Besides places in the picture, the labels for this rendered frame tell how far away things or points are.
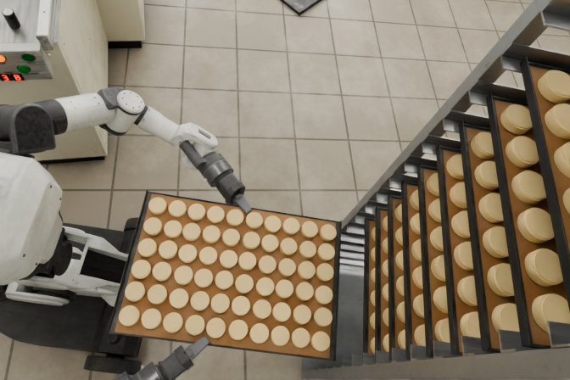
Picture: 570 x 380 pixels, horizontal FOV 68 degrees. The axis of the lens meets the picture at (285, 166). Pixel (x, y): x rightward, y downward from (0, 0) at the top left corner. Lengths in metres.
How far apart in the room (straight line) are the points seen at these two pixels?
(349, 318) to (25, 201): 1.30
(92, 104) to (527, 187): 1.03
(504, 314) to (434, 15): 2.69
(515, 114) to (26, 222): 0.98
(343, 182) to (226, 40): 1.09
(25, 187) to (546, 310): 0.99
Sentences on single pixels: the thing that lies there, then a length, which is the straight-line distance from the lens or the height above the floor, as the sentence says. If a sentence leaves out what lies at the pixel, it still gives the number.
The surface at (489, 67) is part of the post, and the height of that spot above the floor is 1.46.
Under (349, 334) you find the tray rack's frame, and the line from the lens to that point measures 1.88.
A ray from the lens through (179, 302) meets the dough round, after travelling 1.22.
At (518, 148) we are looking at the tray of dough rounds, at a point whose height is 1.42.
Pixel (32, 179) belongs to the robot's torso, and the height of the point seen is 1.00.
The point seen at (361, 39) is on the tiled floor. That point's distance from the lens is 2.85.
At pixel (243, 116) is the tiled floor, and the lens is 2.32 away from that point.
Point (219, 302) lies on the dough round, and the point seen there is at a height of 0.73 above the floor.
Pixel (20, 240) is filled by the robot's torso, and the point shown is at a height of 0.98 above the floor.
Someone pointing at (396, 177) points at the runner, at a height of 1.05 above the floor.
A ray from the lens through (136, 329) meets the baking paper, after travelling 1.24.
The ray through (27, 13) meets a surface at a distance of 1.63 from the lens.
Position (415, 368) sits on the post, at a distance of 0.87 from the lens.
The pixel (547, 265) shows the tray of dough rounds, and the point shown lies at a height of 1.42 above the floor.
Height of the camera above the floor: 1.94
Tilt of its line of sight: 62 degrees down
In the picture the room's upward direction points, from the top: 21 degrees clockwise
